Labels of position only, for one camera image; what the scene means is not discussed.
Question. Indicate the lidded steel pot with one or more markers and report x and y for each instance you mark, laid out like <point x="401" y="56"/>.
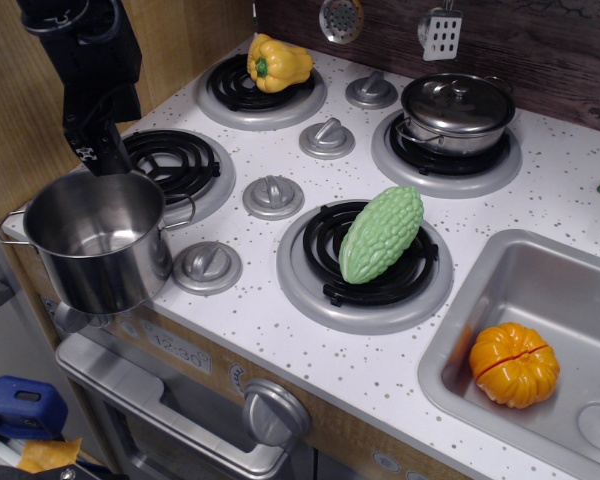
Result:
<point x="454" y="114"/>

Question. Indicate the oven dial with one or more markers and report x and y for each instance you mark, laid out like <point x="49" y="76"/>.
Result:
<point x="272" y="416"/>
<point x="69" y="320"/>

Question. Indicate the yellow cloth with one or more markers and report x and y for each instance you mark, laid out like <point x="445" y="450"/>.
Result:
<point x="43" y="455"/>

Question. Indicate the grey knob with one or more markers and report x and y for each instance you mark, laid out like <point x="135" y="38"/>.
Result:
<point x="207" y="268"/>
<point x="328" y="140"/>
<point x="373" y="92"/>
<point x="273" y="198"/>

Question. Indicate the hanging steel strainer ladle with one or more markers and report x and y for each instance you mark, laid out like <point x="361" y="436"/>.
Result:
<point x="341" y="21"/>

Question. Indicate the oven clock display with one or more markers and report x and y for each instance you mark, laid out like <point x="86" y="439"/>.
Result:
<point x="177" y="347"/>

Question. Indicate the front left stove burner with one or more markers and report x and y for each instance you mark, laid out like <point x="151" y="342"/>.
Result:
<point x="196" y="174"/>

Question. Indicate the right oven dial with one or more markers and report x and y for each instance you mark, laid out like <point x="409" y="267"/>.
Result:
<point x="272" y="416"/>

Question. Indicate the green toy bitter gourd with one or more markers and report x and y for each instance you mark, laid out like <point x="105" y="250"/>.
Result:
<point x="380" y="234"/>

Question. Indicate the grey knob middle upper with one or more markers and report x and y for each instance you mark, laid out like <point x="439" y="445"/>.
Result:
<point x="328" y="140"/>

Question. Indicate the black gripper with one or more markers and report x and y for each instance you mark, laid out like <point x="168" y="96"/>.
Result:
<point x="98" y="60"/>

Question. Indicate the grey knob front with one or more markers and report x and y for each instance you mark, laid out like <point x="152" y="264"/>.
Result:
<point x="207" y="268"/>

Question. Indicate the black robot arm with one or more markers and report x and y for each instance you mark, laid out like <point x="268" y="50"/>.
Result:
<point x="39" y="16"/>

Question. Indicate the stove burner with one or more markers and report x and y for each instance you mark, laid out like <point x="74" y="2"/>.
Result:
<point x="444" y="176"/>
<point x="227" y="95"/>
<point x="405" y="295"/>
<point x="196" y="174"/>

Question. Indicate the yellow toy bell pepper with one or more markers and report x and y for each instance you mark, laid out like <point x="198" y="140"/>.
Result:
<point x="275" y="66"/>

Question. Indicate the hanging slotted spatula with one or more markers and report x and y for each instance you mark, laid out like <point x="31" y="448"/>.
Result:
<point x="439" y="32"/>

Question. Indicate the back left stove burner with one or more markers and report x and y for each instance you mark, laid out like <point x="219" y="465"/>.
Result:
<point x="227" y="95"/>

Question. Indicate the orange toy pumpkin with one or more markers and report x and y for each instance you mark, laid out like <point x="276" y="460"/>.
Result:
<point x="514" y="366"/>

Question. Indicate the grey toy sink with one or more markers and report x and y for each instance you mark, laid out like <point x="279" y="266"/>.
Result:
<point x="553" y="289"/>

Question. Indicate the grey knob middle lower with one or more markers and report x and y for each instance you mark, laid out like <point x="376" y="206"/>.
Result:
<point x="273" y="198"/>

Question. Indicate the front right stove burner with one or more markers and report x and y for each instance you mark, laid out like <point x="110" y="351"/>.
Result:
<point x="405" y="295"/>

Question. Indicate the grey knob back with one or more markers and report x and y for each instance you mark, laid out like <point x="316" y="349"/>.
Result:
<point x="373" y="92"/>

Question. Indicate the back right stove burner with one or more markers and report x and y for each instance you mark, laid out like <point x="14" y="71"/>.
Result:
<point x="444" y="176"/>

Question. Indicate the blue clamp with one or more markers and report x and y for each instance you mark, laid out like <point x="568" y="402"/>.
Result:
<point x="30" y="410"/>

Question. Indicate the left oven dial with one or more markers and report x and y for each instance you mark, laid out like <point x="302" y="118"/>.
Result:
<point x="69" y="320"/>

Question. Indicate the grey oven door handle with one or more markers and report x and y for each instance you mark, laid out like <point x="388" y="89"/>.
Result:
<point x="164" y="425"/>

